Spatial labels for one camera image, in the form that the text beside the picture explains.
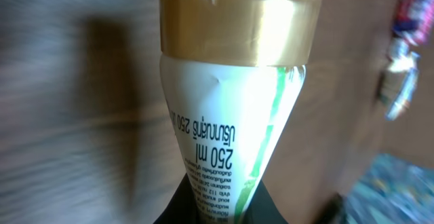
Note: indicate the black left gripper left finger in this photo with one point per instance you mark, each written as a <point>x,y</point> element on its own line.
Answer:
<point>182,208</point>

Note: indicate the red Carefree liner pack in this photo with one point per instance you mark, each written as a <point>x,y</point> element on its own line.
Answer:
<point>413,20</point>

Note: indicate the white small packet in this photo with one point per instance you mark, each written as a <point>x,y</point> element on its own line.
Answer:
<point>231,72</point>

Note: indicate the yellow wet wipes packet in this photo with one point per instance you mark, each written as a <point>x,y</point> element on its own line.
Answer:
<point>399,80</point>

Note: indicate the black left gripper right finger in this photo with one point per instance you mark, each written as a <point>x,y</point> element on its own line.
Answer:
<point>262,209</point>

